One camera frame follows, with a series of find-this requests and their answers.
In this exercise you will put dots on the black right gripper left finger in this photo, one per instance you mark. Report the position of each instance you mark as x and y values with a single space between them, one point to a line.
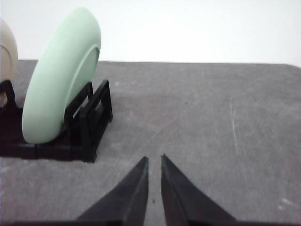
126 205

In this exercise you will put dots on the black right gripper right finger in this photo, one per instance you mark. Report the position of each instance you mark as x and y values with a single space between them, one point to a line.
185 204

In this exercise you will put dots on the white plate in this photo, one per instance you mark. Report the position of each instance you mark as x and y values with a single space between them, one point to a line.
9 56

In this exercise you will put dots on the green plate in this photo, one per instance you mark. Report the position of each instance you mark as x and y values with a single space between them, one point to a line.
66 64

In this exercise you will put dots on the black dish rack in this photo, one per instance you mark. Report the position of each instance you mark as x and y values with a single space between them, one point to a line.
81 131

